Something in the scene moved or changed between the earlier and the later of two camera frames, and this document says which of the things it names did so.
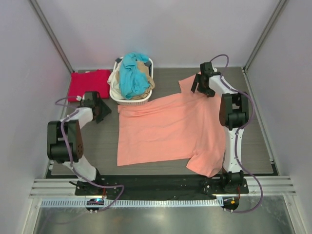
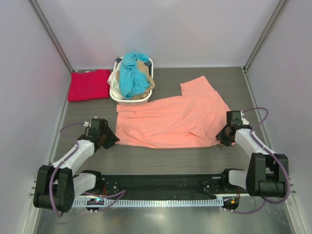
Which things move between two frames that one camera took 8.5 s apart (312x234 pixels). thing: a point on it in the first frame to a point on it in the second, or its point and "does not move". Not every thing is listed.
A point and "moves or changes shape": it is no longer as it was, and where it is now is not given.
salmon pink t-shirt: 186,125 moves or changes shape
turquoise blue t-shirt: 132,81 does not move
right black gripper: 209,92 to 220,136
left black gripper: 106,110 to 112,138
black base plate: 165,185 does not move
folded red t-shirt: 96,80 does not move
